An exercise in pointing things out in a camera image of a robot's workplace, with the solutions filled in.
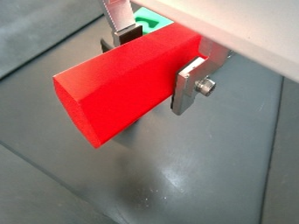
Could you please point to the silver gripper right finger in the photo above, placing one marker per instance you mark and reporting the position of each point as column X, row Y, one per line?
column 193, row 77

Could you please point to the green foam shape-sorter board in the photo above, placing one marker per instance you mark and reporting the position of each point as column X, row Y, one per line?
column 152, row 20

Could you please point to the red hexagonal prism block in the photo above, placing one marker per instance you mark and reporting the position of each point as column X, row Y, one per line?
column 110, row 90

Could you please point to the dark grey curved cradle block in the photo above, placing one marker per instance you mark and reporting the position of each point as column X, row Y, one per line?
column 106, row 46

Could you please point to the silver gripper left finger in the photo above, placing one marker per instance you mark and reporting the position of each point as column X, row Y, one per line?
column 121, row 18

